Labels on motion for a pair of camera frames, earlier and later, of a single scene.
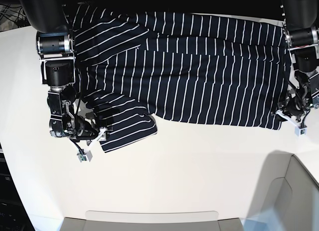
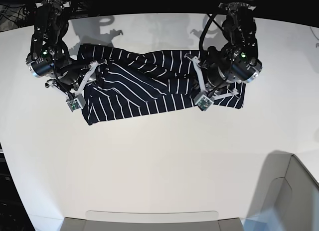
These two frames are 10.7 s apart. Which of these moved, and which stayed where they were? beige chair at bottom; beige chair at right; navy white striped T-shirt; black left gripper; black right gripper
Moved: navy white striped T-shirt; black left gripper; black right gripper
Stayed: beige chair at right; beige chair at bottom
